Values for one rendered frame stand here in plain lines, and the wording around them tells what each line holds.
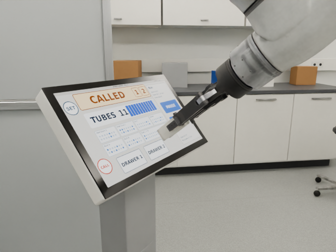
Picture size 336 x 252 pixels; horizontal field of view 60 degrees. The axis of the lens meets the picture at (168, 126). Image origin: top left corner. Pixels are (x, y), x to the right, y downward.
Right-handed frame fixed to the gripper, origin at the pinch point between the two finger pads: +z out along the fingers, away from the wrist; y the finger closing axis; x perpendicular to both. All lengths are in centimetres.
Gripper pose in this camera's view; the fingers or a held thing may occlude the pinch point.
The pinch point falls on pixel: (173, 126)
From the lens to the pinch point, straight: 67.2
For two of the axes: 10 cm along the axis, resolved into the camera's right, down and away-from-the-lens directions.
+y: -5.3, 2.4, -8.1
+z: -6.4, 5.1, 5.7
